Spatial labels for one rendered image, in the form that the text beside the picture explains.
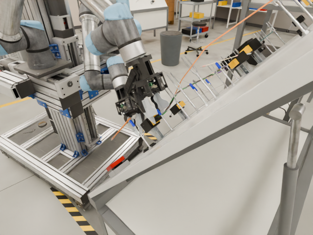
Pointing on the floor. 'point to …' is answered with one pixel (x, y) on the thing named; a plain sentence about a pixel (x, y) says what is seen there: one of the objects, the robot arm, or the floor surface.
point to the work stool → (197, 36)
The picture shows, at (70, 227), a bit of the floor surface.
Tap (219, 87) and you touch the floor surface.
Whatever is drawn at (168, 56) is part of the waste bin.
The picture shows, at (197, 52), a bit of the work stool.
